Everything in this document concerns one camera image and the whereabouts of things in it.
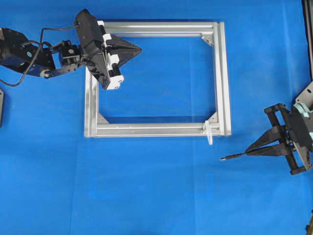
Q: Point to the black plate left edge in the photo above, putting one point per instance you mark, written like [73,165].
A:
[1,105]

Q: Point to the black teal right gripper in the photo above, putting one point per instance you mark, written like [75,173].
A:
[294,131]

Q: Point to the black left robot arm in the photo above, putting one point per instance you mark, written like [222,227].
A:
[41,59]

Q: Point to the grey metal bracket right edge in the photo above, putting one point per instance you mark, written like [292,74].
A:
[306,96]

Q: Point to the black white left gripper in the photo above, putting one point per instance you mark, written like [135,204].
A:
[93,50]

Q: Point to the black vertical rail right edge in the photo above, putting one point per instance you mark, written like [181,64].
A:
[308,20]

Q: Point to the white string loop holder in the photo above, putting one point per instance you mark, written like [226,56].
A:
[207,130]

